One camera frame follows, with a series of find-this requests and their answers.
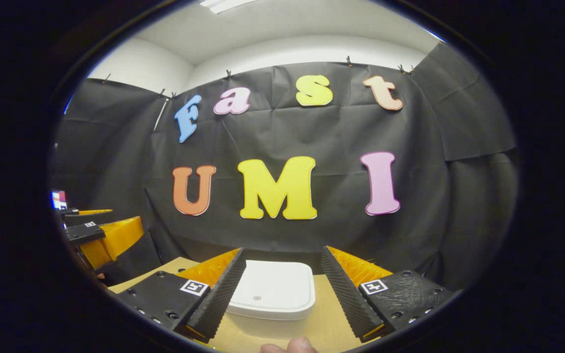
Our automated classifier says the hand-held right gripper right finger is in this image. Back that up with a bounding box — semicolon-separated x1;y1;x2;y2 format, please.
321;246;452;342

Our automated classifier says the ceiling light panel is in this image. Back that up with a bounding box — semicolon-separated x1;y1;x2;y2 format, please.
199;0;258;14

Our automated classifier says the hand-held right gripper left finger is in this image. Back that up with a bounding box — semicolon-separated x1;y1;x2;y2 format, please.
116;248;247;343

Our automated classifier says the white desktop garbage bin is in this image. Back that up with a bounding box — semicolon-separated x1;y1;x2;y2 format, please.
226;261;316;339

